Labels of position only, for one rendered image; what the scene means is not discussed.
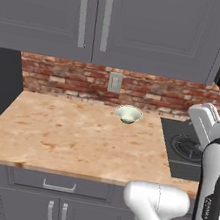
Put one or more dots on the grey wall socket plate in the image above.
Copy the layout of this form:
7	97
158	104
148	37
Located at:
115	82

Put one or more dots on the grey drawer front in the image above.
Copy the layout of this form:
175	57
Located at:
63	178

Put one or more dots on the pale green bowl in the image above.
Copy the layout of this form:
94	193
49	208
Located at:
128	113

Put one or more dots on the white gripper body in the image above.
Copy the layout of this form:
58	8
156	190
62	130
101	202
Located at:
202	119

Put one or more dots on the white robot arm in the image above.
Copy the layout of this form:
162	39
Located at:
153	204

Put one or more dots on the black hob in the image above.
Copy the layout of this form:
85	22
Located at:
179	150

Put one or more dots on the wide grey wall cupboard door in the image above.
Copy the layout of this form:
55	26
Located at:
162	29

